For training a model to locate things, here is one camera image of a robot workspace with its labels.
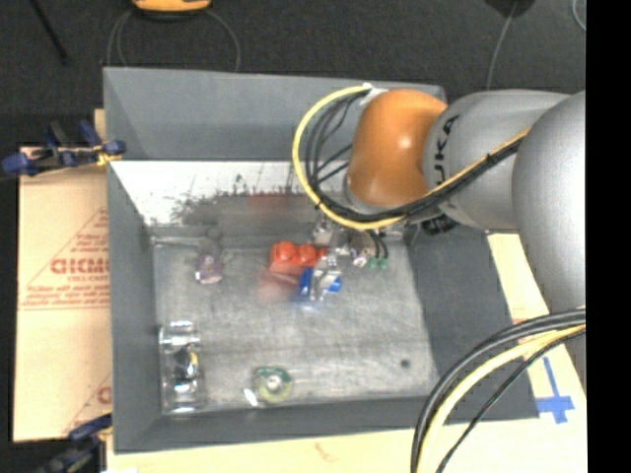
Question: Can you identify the brown cardboard board red print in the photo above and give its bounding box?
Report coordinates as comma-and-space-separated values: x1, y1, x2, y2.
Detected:
11, 144, 113, 443

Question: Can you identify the grey metal bin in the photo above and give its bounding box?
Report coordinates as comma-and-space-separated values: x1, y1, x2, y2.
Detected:
102, 66, 539, 452

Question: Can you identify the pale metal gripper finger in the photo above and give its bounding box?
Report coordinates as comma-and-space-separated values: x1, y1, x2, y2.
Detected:
323, 255, 342, 291
309, 258, 327, 302

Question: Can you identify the black cylinder on white bracket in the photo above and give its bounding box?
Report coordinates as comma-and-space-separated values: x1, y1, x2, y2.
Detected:
421, 214, 457, 237

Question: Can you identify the clear purple glass thing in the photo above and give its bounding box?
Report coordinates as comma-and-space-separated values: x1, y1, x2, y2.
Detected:
194, 249, 224, 286

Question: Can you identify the orange-red toy brick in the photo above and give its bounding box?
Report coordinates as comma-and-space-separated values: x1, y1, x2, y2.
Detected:
267, 239, 327, 279

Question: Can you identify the green ring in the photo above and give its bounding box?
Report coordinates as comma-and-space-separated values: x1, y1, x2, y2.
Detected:
244, 365, 295, 407

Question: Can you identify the blue block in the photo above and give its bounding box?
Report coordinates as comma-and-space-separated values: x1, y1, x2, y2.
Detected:
298, 265, 343, 302

